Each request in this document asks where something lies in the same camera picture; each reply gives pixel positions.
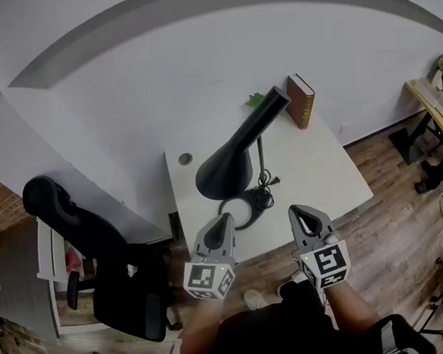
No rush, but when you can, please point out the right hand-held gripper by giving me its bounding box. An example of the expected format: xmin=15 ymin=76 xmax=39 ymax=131
xmin=287 ymin=200 xmax=353 ymax=292

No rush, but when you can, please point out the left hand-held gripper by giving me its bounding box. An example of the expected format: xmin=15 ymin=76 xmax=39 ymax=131
xmin=177 ymin=211 xmax=242 ymax=303

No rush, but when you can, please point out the black desk lamp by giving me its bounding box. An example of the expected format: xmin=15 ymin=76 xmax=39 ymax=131
xmin=188 ymin=85 xmax=301 ymax=234

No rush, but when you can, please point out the person's left forearm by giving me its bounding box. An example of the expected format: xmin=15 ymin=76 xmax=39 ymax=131
xmin=176 ymin=296 xmax=228 ymax=354

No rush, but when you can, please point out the person's right forearm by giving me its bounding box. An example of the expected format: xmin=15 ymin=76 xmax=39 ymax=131
xmin=323 ymin=274 xmax=384 ymax=340

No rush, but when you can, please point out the person's left white shoe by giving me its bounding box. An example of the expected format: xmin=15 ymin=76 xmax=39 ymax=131
xmin=244 ymin=287 xmax=267 ymax=311

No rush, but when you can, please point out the black office chair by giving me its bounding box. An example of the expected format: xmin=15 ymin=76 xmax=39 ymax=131
xmin=21 ymin=165 xmax=178 ymax=352

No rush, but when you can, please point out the person's black clothing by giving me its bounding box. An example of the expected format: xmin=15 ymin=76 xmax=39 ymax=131
xmin=123 ymin=268 xmax=438 ymax=354

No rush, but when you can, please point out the brown hardcover book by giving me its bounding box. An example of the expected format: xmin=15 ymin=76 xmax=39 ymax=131
xmin=285 ymin=72 xmax=319 ymax=132

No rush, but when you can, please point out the small green potted plant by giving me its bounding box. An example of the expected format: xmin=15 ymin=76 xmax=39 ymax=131
xmin=244 ymin=92 xmax=266 ymax=109

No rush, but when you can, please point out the red bag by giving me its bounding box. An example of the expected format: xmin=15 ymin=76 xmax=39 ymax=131
xmin=65 ymin=246 xmax=83 ymax=273

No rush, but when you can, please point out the white shelf unit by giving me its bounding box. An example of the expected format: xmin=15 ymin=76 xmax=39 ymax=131
xmin=32 ymin=212 xmax=104 ymax=336

